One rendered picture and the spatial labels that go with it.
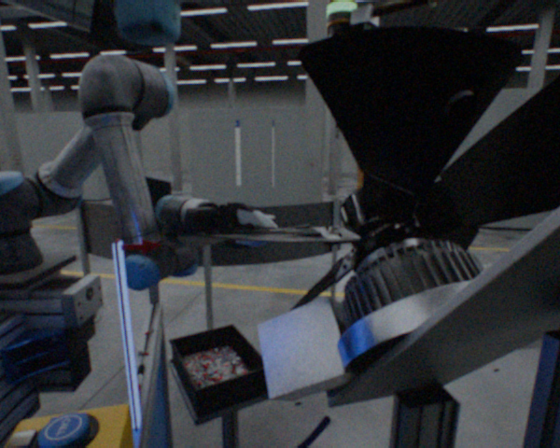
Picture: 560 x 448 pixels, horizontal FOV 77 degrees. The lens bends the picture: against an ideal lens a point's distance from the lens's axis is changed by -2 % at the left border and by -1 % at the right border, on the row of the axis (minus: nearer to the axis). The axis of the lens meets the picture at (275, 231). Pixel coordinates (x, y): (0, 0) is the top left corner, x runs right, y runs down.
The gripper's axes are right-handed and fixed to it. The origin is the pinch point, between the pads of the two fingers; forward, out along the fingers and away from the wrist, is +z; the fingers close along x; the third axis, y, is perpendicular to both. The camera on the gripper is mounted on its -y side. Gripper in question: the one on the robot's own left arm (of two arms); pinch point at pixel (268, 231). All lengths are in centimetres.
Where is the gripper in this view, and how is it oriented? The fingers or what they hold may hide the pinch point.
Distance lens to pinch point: 65.4
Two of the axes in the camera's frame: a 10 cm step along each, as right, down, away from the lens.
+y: 6.3, -0.7, 7.8
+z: 7.7, 1.6, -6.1
